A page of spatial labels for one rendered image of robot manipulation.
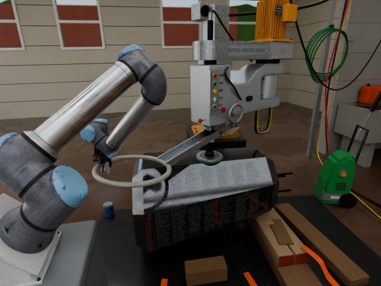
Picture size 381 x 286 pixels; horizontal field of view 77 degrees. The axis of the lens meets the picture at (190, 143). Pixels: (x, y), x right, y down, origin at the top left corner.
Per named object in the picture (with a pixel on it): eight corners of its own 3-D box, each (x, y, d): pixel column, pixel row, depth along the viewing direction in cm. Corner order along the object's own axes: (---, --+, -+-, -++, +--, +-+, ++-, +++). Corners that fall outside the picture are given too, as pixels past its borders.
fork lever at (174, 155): (223, 121, 205) (222, 116, 203) (240, 126, 191) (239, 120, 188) (156, 161, 174) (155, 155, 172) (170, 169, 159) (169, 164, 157)
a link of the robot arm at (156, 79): (181, 81, 110) (118, 152, 151) (161, 61, 108) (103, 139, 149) (171, 90, 101) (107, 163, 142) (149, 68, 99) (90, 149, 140)
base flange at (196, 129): (191, 127, 301) (190, 124, 299) (229, 126, 305) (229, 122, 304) (195, 140, 255) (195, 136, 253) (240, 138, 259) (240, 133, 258)
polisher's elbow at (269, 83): (249, 96, 217) (250, 74, 211) (262, 95, 228) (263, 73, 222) (267, 99, 203) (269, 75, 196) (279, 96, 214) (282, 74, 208)
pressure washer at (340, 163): (341, 192, 289) (356, 122, 260) (355, 209, 256) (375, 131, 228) (310, 190, 294) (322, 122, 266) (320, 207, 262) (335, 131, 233)
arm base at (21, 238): (41, 262, 83) (60, 243, 83) (-14, 237, 76) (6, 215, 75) (55, 227, 101) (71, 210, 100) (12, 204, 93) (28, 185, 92)
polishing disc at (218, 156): (191, 155, 196) (191, 153, 196) (212, 150, 206) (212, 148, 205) (205, 164, 178) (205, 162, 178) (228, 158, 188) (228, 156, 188)
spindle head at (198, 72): (223, 117, 206) (225, 63, 192) (243, 122, 190) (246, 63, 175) (190, 125, 186) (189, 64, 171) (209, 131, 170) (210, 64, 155)
